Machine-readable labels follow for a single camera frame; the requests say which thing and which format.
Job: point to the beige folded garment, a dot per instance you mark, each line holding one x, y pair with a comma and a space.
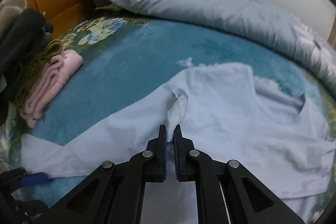
10, 8

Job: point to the pink folded garment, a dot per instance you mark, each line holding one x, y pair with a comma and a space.
60, 71

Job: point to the olive knitted garment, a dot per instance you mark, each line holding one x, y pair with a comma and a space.
53, 48

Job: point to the light blue shirt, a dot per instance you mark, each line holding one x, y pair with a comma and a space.
236, 121

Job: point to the black folded garment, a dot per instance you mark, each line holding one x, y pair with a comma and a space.
23, 29

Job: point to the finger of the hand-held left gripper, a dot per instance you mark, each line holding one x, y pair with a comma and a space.
34, 178
34, 206

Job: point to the green floral blanket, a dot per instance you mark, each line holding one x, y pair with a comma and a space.
118, 69

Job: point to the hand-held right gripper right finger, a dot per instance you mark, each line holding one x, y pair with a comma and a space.
176, 158

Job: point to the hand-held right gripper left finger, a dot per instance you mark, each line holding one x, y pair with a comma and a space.
164, 155

